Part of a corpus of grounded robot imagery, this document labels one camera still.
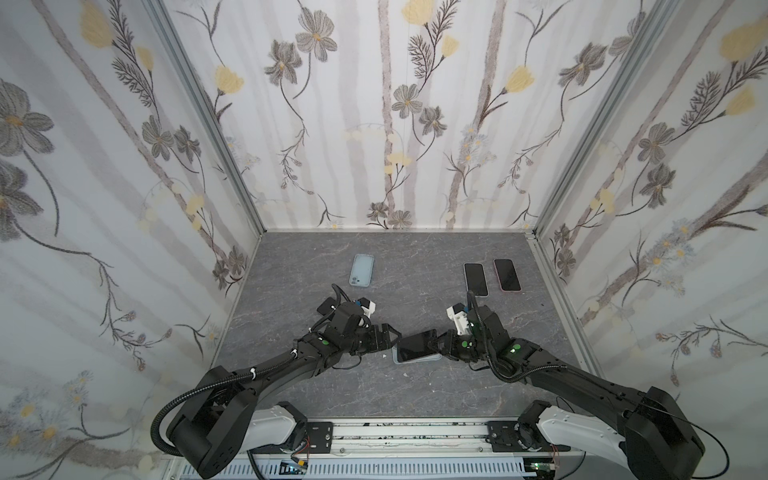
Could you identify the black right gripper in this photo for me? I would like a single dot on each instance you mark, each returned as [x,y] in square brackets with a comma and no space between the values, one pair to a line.
[445,343]

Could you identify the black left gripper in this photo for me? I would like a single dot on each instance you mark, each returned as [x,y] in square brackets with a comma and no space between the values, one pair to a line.
[383,338]

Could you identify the purple-edged black phone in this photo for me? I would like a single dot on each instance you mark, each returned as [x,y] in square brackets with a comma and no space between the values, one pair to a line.
[327,306]
[427,338]

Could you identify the blue-edged black phone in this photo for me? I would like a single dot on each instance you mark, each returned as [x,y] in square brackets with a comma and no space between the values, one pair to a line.
[476,279]

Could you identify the light blue case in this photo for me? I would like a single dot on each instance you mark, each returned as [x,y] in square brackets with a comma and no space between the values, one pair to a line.
[361,273]
[410,353]

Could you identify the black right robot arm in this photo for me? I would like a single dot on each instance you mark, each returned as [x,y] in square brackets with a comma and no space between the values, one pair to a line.
[645,432]

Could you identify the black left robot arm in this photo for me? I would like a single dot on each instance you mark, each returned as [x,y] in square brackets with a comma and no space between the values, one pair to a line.
[212,423]

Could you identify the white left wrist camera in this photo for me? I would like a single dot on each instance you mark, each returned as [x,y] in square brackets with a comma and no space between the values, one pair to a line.
[368,307]

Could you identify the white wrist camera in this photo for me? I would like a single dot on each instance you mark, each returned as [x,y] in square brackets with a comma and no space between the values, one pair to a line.
[458,314]
[368,307]

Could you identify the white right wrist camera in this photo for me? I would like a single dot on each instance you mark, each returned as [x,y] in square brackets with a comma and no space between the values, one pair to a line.
[458,314]

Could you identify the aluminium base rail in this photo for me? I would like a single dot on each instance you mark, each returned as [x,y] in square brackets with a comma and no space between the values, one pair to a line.
[388,437]

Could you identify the white cable duct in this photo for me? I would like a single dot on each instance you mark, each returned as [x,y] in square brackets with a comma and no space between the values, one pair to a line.
[397,468]

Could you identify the aluminium corner frame post right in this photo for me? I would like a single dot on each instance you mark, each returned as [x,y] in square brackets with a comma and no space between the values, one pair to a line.
[650,21]

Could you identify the aluminium corner frame post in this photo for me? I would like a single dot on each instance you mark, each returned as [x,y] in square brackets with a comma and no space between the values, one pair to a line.
[170,40]
[650,21]

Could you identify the aluminium corner frame post left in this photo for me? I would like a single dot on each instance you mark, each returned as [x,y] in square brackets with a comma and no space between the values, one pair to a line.
[170,40]

